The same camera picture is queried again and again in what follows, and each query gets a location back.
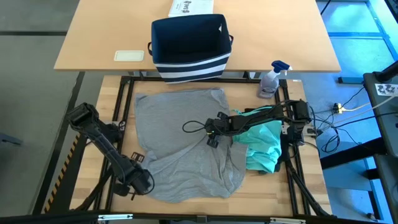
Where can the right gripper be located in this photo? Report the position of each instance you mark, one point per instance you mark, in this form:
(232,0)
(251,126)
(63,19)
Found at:
(219,126)

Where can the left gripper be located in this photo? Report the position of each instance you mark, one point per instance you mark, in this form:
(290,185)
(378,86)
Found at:
(138,182)

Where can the grey garment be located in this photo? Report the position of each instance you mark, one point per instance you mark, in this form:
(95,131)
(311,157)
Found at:
(174,124)

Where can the teal garment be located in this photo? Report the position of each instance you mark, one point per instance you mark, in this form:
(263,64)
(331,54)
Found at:
(264,146)

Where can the navy white striped fabric bin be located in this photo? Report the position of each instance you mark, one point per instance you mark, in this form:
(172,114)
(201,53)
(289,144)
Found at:
(191,70)

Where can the black garment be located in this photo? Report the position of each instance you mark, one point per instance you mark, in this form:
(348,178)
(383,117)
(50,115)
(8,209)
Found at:
(283,155)

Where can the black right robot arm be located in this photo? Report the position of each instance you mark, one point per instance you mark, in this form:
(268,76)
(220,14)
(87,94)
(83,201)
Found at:
(273,116)

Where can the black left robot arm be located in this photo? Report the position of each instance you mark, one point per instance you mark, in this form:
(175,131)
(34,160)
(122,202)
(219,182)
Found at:
(99,140)

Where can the Dawn spray bottle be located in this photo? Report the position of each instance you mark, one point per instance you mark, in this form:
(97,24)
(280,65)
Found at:
(269,84)

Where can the hazard striped black base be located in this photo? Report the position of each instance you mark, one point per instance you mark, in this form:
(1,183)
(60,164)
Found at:
(62,174)

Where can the white rectangular label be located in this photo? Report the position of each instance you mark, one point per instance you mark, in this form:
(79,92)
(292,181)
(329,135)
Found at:
(129,55)

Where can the black front crossbar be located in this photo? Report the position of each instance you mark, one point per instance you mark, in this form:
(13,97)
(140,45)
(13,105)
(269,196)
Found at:
(46,217)

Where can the white power strip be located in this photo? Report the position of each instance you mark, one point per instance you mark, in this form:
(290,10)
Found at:
(338,109)

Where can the white printed cardboard box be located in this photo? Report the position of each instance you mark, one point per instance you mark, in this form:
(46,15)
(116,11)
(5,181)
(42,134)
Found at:
(191,7)

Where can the grey chair leg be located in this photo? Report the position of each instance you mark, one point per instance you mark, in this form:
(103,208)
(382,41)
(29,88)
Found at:
(11,138)

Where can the light wooden table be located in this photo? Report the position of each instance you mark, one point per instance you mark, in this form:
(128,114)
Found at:
(93,31)

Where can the black equipment cart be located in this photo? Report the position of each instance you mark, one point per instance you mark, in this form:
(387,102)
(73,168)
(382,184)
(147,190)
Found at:
(382,140)

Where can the white paper with black marks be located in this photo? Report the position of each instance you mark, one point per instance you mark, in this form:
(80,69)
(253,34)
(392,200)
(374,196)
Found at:
(387,89)

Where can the silver metal bracket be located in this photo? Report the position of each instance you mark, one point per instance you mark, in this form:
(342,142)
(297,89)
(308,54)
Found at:
(115,217)
(287,221)

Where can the black metal table frame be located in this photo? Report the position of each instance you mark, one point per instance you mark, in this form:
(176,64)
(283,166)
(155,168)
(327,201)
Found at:
(124,93)

